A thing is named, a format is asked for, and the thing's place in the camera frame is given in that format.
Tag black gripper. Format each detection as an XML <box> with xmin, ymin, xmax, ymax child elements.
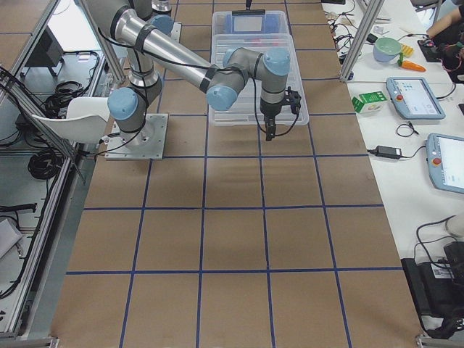
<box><xmin>260</xmin><ymin>87</ymin><xmax>302</xmax><ymax>141</ymax></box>

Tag clear plastic box lid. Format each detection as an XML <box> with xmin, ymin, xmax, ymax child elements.
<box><xmin>207</xmin><ymin>33</ymin><xmax>310</xmax><ymax>128</ymax></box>

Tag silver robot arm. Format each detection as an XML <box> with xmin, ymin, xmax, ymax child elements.
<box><xmin>88</xmin><ymin>1</ymin><xmax>301</xmax><ymax>141</ymax></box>

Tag clear plastic storage box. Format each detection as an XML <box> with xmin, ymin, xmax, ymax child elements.
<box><xmin>212</xmin><ymin>10</ymin><xmax>289</xmax><ymax>36</ymax></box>

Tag green white carton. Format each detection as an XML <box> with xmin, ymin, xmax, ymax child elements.
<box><xmin>352</xmin><ymin>91</ymin><xmax>388</xmax><ymax>114</ymax></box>

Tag black power adapter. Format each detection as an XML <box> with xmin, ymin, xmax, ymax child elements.
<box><xmin>368</xmin><ymin>145</ymin><xmax>402</xmax><ymax>160</ymax></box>

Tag green bowl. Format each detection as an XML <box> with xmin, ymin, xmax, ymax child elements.
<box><xmin>373</xmin><ymin>37</ymin><xmax>402</xmax><ymax>62</ymax></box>

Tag blue teach pendant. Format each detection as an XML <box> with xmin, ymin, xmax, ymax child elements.
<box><xmin>386</xmin><ymin>77</ymin><xmax>445</xmax><ymax>120</ymax></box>
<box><xmin>426</xmin><ymin>133</ymin><xmax>463</xmax><ymax>194</ymax></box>

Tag toy carrot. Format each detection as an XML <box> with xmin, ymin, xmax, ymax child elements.
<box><xmin>397</xmin><ymin>59</ymin><xmax>426</xmax><ymax>73</ymax></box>

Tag toy corn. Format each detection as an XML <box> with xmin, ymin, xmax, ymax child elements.
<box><xmin>400</xmin><ymin>43</ymin><xmax>414</xmax><ymax>58</ymax></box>

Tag black joystick controller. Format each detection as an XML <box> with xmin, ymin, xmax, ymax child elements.
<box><xmin>417</xmin><ymin>38</ymin><xmax>442</xmax><ymax>62</ymax></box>

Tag white chair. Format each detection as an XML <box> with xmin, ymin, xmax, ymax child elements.
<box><xmin>32</xmin><ymin>96</ymin><xmax>109</xmax><ymax>144</ymax></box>

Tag black device on desk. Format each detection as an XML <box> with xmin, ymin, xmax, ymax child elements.
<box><xmin>401</xmin><ymin>241</ymin><xmax>463</xmax><ymax>339</ymax></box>

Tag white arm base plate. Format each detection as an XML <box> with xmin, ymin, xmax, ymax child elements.
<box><xmin>104</xmin><ymin>114</ymin><xmax>168</xmax><ymax>160</ymax></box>
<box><xmin>158</xmin><ymin>22</ymin><xmax>181</xmax><ymax>42</ymax></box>

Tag aluminium frame post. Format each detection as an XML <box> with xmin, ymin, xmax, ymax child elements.
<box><xmin>340</xmin><ymin>0</ymin><xmax>384</xmax><ymax>83</ymax></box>

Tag coiled black cables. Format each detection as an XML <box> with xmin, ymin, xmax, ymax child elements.
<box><xmin>28</xmin><ymin>148</ymin><xmax>65</xmax><ymax>181</ymax></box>

